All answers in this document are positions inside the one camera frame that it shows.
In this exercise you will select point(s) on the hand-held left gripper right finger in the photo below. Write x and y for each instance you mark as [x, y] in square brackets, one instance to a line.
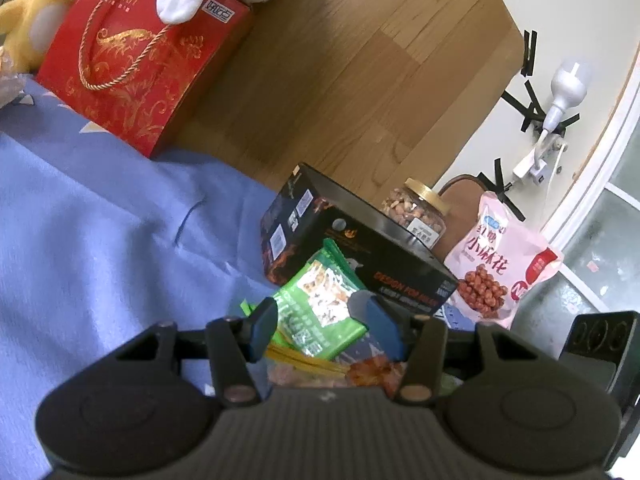
[382, 327]

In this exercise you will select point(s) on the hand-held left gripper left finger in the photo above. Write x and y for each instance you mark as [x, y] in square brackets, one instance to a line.
[262, 327]

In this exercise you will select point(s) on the small blue packet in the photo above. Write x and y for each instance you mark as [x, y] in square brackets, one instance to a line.
[365, 350]

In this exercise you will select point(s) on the green serrated snack packet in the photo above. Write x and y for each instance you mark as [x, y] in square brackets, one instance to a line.
[310, 305]

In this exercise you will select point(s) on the black cardboard box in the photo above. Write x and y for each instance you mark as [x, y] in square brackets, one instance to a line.
[360, 240]

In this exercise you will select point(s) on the clear bag of brown snacks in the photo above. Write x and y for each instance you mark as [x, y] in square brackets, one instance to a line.
[372, 372]

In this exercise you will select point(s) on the nut jar with gold lid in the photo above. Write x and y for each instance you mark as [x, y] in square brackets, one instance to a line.
[410, 210]

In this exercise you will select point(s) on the pink snack bag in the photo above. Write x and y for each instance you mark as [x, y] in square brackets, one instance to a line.
[500, 260]

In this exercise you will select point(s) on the brown chair back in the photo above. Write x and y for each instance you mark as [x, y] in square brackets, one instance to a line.
[462, 187]

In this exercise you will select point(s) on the black tape strip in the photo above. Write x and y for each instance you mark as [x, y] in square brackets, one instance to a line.
[529, 52]
[530, 110]
[500, 187]

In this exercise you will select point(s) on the blue printed blanket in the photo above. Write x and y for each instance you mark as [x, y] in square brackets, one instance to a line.
[100, 235]

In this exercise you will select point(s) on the white clip lamp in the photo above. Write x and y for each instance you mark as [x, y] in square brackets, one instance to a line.
[567, 85]

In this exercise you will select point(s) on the red gift box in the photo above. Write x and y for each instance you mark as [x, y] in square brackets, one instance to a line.
[125, 60]

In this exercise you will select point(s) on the yellow plush chick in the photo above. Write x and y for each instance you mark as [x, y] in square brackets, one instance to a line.
[30, 25]

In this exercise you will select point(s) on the white window frame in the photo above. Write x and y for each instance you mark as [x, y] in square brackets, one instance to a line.
[615, 150]

